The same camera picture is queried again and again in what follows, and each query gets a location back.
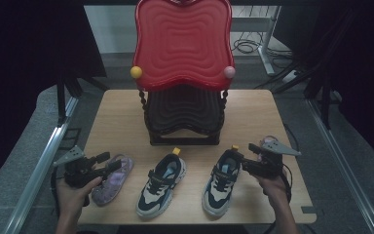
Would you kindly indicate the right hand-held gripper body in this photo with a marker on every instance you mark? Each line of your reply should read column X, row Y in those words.
column 269, row 165

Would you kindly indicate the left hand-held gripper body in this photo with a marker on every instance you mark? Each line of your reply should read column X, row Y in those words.
column 78, row 170

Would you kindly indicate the black and white sneaker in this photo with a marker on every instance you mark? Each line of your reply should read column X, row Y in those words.
column 219, row 191
column 159, row 191

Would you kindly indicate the red and black shoe rack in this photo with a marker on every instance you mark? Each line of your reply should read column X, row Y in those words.
column 183, row 45

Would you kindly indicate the person's right hand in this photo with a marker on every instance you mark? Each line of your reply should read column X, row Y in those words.
column 272, row 187

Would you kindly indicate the person's left hand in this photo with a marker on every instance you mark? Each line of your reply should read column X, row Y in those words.
column 71, row 198

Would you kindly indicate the black metal stand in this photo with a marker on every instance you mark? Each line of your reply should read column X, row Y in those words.
column 61, row 100
column 325, row 104

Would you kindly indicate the white power strip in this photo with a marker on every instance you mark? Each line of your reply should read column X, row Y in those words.
column 289, row 76

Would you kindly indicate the white desk leg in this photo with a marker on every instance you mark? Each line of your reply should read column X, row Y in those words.
column 268, row 42

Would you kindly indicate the black curtain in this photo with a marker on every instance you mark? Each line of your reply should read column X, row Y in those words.
column 363, row 71
column 22, row 65

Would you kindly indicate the aluminium rail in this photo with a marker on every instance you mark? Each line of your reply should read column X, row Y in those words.
column 341, row 162
column 39, row 169

